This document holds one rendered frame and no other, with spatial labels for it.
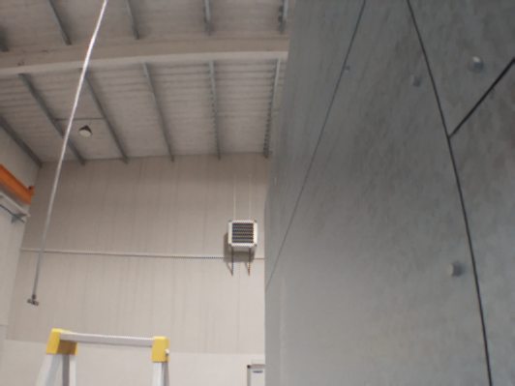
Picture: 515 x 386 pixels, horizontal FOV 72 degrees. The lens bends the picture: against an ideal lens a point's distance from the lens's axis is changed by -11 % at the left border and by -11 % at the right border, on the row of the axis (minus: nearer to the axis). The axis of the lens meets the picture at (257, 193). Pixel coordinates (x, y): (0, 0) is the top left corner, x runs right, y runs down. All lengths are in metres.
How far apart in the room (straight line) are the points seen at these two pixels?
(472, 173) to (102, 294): 11.08
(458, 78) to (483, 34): 0.04
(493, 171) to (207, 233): 10.87
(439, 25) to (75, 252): 11.59
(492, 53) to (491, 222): 0.10
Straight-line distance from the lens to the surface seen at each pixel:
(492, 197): 0.25
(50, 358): 1.27
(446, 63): 0.31
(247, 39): 7.97
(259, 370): 10.41
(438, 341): 0.32
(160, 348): 1.21
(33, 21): 8.63
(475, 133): 0.27
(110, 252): 11.35
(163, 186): 11.76
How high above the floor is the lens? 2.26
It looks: 24 degrees up
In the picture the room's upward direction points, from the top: straight up
